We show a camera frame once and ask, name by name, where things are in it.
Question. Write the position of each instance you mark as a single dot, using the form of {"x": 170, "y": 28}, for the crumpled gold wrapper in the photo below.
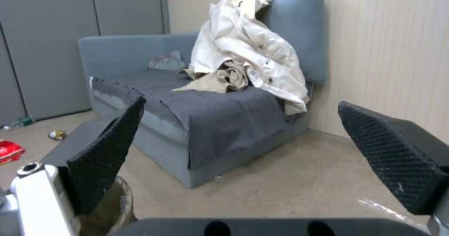
{"x": 57, "y": 135}

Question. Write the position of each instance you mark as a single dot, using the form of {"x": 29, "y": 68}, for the small grey cloth bag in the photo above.
{"x": 168, "y": 62}

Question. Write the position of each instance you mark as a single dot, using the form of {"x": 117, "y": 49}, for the beige crumpled garment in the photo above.
{"x": 224, "y": 79}

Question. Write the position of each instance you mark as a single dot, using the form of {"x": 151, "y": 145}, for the trash can with plastic liner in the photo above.
{"x": 121, "y": 207}

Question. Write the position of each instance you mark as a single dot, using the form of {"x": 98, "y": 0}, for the dark grey sofa blanket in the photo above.
{"x": 224, "y": 120}

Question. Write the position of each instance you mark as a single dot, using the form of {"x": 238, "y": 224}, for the red snack packet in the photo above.
{"x": 10, "y": 152}

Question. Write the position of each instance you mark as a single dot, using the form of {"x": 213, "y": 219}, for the clear plastic wrapper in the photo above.
{"x": 386, "y": 211}

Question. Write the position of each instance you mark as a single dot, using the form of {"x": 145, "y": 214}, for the grey-blue fabric sofa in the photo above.
{"x": 168, "y": 138}

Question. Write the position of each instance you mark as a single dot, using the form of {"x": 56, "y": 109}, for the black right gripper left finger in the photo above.
{"x": 101, "y": 154}

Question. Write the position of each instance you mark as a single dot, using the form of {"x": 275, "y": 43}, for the grey office partition panel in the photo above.
{"x": 52, "y": 49}
{"x": 8, "y": 83}
{"x": 129, "y": 12}

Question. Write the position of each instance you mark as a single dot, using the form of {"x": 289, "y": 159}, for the clear bottle with green label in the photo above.
{"x": 19, "y": 122}

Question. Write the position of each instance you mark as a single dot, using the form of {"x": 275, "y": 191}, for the large grey-blue cushion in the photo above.
{"x": 298, "y": 28}

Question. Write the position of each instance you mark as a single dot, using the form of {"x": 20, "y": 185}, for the white crumpled jacket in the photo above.
{"x": 245, "y": 44}

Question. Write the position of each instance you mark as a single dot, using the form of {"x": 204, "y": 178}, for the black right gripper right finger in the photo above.
{"x": 386, "y": 151}

